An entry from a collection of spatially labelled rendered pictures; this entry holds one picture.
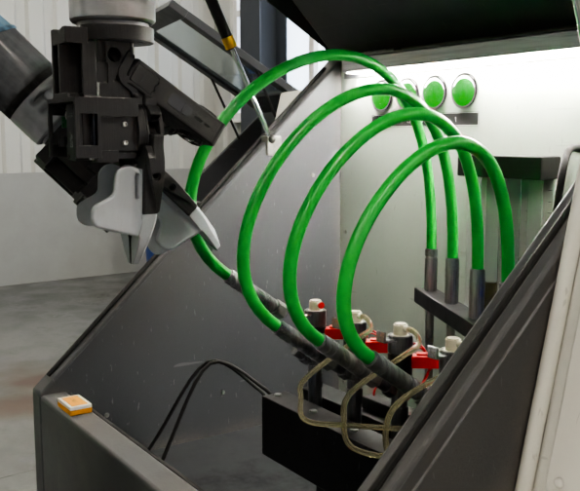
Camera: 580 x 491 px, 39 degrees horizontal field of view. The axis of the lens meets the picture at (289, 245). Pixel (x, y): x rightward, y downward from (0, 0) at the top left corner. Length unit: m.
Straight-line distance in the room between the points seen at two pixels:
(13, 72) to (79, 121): 0.19
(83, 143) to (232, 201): 0.62
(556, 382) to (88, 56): 0.50
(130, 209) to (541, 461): 0.43
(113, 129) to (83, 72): 0.05
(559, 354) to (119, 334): 0.70
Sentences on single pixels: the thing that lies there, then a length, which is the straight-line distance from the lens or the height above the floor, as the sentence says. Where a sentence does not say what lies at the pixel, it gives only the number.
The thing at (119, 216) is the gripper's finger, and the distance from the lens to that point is 0.75.
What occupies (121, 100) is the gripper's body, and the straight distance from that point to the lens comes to 0.73.
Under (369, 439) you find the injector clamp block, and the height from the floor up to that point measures 0.98.
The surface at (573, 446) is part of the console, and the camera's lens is 0.76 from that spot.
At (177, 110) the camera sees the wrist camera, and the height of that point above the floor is 1.34.
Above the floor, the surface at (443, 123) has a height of 1.33.
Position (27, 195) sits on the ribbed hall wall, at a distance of 7.73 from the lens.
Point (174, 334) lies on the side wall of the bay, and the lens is 1.30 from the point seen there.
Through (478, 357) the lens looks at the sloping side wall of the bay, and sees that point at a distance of 0.74.
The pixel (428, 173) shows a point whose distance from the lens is 1.14.
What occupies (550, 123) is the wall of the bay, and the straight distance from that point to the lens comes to 1.12.
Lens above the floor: 1.31
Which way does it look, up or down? 8 degrees down
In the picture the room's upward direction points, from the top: straight up
